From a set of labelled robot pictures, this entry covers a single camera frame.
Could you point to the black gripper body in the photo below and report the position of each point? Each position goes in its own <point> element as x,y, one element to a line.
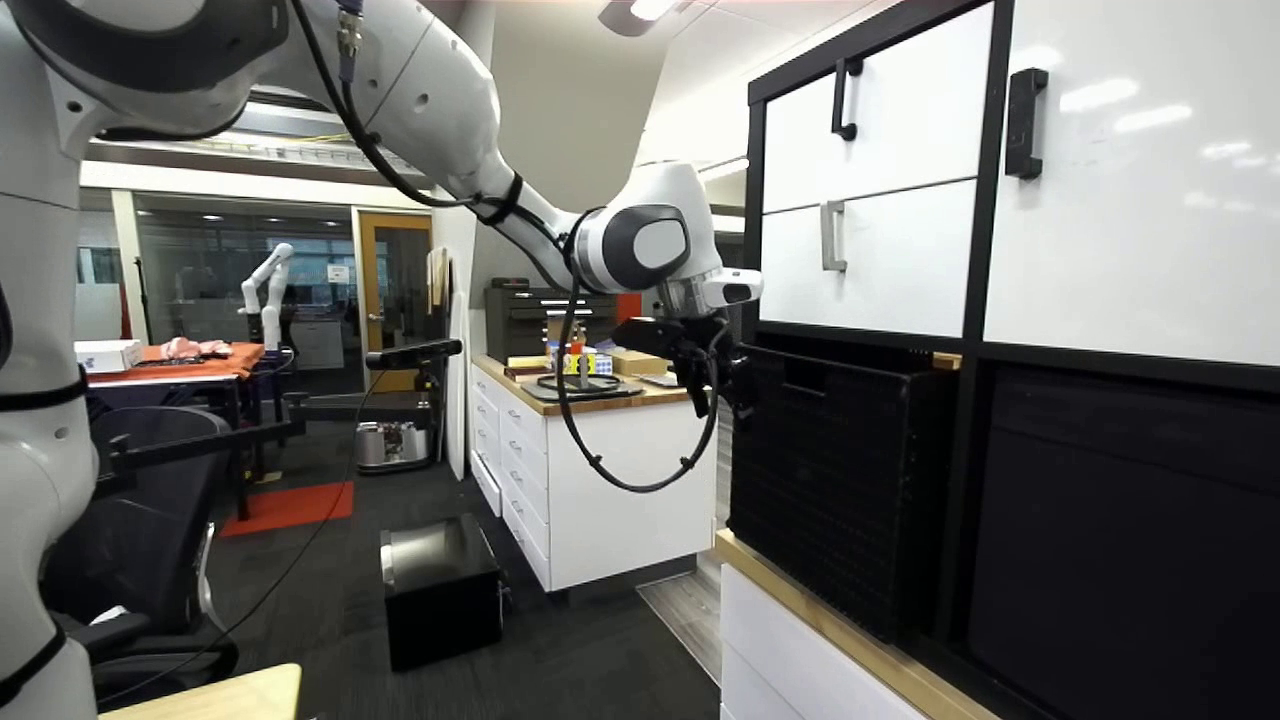
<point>694,351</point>

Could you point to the black woven storage basket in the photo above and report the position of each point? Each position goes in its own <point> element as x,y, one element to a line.
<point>843,475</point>

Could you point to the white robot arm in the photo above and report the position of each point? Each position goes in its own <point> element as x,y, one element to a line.
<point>414,98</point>

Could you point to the black cube shelf unit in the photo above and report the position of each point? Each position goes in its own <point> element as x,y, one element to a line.
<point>968,359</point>

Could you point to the white drawer counter cabinet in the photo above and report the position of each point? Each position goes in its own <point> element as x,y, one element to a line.
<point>626,490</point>

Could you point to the white lower drawer front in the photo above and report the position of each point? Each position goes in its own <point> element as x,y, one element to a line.
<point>905,267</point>

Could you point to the white drawer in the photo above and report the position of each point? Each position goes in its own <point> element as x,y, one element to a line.
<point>905,267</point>
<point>917,111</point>

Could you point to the white upper drawer front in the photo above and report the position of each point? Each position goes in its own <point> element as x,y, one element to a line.
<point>917,111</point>

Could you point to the black box on floor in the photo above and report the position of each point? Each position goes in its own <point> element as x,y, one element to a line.
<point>442,589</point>

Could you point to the table with orange cloth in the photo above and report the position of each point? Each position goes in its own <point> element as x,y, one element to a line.
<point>183,373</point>

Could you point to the red floor mat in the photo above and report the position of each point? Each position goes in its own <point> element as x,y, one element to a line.
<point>290,511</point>

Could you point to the white cabinet door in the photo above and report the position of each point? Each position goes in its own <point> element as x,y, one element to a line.
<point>1153,224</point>

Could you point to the black office chair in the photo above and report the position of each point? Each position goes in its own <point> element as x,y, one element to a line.
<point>131,572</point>

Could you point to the silver lower drawer handle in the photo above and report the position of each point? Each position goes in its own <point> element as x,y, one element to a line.
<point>835,239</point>

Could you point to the black upper drawer handle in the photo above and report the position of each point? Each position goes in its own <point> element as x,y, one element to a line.
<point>843,98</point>

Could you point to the black door handle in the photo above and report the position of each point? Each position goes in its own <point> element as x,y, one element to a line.
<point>1027,92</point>

